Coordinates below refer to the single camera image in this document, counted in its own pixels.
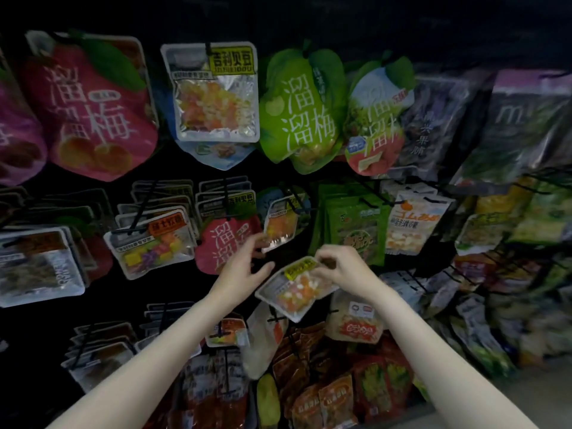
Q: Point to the person's right forearm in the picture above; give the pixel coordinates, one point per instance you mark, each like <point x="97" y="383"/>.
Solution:
<point x="447" y="371"/>

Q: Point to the person's right hand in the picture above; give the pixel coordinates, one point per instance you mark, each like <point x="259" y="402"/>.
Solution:
<point x="350" y="270"/>

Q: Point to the green yellow-fruit snack bag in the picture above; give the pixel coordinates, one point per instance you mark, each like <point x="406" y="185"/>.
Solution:
<point x="545" y="214"/>

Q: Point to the green snack pouch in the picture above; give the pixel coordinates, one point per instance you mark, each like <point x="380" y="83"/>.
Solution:
<point x="353" y="228"/>

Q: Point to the person's left hand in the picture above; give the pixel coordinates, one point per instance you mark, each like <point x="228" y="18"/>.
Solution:
<point x="239" y="274"/>

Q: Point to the row of pale green pouches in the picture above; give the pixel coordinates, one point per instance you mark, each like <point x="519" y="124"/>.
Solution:
<point x="536" y="317"/>

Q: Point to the row of small clear pouches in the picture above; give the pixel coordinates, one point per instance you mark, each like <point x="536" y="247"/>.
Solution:
<point x="98" y="353"/>

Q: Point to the colourful fruit candy snack bag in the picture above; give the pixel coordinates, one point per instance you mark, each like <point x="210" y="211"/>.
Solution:
<point x="474" y="268"/>

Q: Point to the kiwi slices pouch pink top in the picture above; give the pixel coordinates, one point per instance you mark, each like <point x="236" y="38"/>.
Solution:
<point x="518" y="129"/>

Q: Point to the blue white snack bag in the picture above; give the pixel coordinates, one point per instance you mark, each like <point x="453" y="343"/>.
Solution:
<point x="219" y="154"/>

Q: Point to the pink round snack bag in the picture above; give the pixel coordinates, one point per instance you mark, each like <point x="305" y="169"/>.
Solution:
<point x="18" y="129"/>
<point x="89" y="111"/>

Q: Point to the row of red orange pouches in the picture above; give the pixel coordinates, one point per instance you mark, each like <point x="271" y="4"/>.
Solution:
<point x="331" y="393"/>

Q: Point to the row of small white pouches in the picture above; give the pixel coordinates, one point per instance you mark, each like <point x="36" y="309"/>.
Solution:
<point x="438" y="290"/>

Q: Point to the row of white blue pouches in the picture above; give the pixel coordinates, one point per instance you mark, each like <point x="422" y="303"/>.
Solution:
<point x="478" y="339"/>

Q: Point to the white orange gummy packet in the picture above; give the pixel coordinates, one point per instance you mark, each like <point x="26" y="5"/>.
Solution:
<point x="416" y="223"/>

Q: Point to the white red-label snack bag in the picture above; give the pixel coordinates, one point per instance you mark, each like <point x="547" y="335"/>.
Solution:
<point x="264" y="339"/>
<point x="356" y="321"/>

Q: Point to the orange bean candy packet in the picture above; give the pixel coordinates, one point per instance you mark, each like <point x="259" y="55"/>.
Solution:
<point x="214" y="98"/>

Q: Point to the white yellow banana-chip snack bag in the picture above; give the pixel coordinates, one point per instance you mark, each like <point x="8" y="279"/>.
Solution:
<point x="483" y="232"/>

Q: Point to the person's left forearm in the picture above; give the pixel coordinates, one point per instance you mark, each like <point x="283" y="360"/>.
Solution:
<point x="134" y="379"/>

